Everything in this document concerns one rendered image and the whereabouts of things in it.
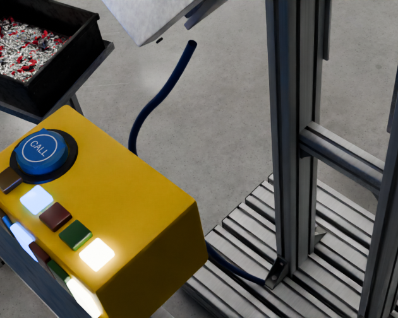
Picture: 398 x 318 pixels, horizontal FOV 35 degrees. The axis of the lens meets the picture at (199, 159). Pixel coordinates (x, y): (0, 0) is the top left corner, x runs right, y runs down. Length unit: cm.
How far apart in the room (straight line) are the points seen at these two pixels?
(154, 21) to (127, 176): 36
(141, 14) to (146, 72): 135
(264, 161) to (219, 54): 50
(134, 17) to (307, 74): 36
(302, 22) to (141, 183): 55
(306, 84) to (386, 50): 112
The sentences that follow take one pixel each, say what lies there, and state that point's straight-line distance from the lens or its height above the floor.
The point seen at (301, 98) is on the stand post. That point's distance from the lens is 108.
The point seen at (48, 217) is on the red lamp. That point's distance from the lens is 46.
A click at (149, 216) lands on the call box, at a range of 45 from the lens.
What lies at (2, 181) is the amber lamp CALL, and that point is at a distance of 50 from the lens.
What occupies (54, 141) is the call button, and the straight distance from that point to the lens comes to 50.
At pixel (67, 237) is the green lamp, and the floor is 108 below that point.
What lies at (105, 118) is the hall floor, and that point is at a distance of 204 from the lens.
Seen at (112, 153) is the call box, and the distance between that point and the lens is 49.
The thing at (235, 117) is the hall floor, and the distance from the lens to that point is 195.
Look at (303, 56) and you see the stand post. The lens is 101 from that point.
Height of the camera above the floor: 144
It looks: 51 degrees down
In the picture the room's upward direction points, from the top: 11 degrees counter-clockwise
